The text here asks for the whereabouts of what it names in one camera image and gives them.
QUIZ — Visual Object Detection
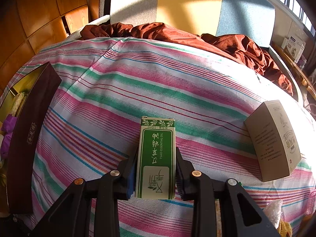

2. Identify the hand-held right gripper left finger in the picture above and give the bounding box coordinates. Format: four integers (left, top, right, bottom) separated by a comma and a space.
30, 148, 139, 237

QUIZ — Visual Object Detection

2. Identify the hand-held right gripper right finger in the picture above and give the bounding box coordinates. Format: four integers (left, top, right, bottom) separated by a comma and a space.
175, 147, 280, 237

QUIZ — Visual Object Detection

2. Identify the green and white box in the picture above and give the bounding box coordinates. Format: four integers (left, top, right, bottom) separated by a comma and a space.
134, 117, 176, 200

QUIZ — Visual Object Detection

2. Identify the dark maroon gift box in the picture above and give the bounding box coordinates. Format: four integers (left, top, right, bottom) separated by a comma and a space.
0, 62, 62, 215

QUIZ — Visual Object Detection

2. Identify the purple packet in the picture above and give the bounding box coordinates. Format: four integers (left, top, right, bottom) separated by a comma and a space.
1, 115, 19, 132
0, 132, 14, 160

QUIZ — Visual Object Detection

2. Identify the striped bed sheet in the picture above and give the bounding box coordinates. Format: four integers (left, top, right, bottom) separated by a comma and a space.
0, 37, 316, 237

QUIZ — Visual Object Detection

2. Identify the beige cardboard box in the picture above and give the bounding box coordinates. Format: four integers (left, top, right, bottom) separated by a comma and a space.
244, 100, 302, 182

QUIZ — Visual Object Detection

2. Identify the yellow fuzzy item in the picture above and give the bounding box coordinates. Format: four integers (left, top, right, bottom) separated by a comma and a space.
278, 220, 293, 237

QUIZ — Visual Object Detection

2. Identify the rust brown blanket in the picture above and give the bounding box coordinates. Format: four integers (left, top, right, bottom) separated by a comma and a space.
80, 22, 294, 96

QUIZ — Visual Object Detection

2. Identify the wooden bedside desk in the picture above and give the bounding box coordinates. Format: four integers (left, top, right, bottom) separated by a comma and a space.
270, 42, 316, 99

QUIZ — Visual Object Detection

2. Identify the padded colour-block headboard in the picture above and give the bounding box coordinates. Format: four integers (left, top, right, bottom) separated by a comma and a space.
99, 0, 276, 48

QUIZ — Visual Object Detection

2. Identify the white printed carton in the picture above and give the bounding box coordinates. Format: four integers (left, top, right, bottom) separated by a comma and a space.
284, 33, 307, 63

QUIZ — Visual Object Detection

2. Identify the pale cardboard box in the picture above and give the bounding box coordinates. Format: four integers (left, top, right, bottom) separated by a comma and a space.
288, 21, 314, 42

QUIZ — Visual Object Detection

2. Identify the wooden wardrobe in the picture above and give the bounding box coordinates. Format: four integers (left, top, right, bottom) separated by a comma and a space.
0, 0, 99, 92

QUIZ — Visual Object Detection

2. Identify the window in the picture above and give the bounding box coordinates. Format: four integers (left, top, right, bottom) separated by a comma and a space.
247, 0, 316, 36

